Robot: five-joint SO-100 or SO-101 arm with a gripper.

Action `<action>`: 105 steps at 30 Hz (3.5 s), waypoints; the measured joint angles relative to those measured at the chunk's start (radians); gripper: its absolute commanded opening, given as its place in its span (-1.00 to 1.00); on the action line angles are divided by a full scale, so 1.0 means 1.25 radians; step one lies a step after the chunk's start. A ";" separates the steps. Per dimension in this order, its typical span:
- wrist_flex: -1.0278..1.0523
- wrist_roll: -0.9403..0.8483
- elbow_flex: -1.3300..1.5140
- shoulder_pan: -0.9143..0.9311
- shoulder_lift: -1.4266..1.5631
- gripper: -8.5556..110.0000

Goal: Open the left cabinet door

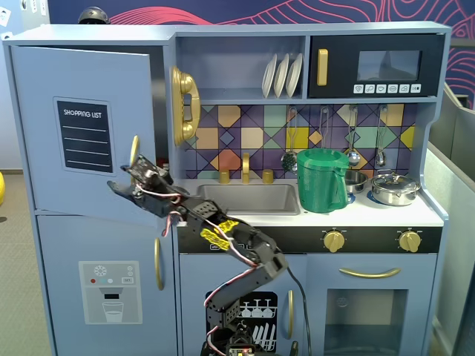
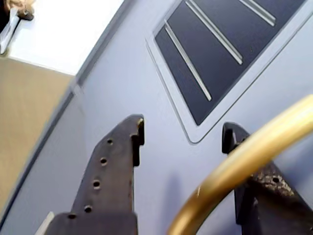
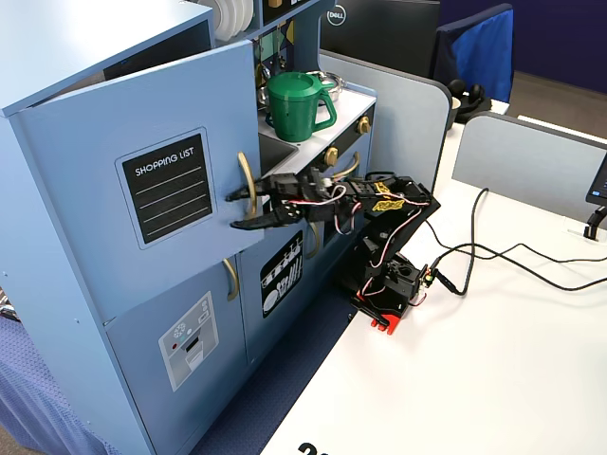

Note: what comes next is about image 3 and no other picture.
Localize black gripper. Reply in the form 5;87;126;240
225;166;348;232

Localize gold fridge door handle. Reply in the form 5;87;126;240
236;151;260;217

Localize blue door with shopping list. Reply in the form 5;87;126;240
9;38;267;329

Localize blue dishwasher door with decal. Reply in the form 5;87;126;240
235;229;315;364

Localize blue freezer door with dispenser decal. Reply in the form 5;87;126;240
103;255;248;455

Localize blue toy kitchen cabinet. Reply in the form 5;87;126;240
0;0;378;455

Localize black toy sink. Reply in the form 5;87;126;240
258;131;301;177

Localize green plastic pitcher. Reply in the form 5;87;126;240
265;70;340;143

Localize hanging metal toy utensil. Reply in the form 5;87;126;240
255;33;275;81

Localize silver metal pot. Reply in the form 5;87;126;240
310;69;348;102

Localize red table clamp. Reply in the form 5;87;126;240
349;288;405;337

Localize grey desk divider panel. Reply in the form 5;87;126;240
451;113;607;225
317;49;452;201

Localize white toy plate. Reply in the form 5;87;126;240
239;0;256;34
212;0;233;42
226;0;246;39

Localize black Dell monitor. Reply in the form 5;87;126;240
320;0;443;82

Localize black headphones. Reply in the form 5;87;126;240
447;79;495;124

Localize blue office chair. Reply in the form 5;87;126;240
432;3;516;105

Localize black monitor with stand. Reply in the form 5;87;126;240
582;151;607;241

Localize gold dishwasher door handle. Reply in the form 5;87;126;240
305;222;322;260

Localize gold freezer door handle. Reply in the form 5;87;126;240
222;258;240;302

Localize gold oven door handle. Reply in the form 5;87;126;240
338;151;362;179

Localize black cable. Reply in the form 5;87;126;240
429;187;490;298
469;246;607;293
424;220;607;264

